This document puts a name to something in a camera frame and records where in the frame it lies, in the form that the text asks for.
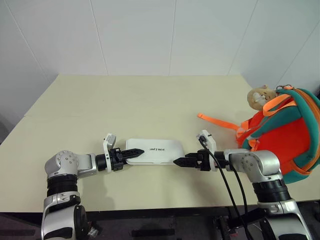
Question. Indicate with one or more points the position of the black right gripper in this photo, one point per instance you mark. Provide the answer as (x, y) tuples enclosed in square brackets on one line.
[(203, 160)]

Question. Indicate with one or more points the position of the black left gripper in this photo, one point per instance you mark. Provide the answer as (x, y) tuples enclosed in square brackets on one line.
[(117, 160)]

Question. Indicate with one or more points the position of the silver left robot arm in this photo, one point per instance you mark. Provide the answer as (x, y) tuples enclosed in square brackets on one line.
[(67, 162)]

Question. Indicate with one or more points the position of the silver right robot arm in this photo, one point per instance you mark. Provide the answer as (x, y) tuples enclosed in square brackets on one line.
[(260, 165)]

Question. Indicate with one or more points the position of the white rounded box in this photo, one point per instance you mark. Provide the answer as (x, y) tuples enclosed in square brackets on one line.
[(155, 151)]

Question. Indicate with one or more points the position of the orange and teal backpack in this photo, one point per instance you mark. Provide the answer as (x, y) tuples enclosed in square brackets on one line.
[(280, 130)]

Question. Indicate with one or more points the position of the black and red base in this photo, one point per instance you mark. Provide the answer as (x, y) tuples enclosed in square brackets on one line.
[(226, 228)]

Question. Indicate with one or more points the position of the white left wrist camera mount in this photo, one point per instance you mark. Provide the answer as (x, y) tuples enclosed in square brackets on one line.
[(109, 142)]

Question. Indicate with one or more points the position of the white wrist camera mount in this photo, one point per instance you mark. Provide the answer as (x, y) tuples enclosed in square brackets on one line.
[(109, 142), (209, 142)]

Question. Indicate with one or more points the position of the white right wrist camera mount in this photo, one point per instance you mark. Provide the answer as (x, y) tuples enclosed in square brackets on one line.
[(209, 142)]

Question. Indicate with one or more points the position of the black table frame bar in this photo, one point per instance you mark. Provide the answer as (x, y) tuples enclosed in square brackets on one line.
[(155, 213)]

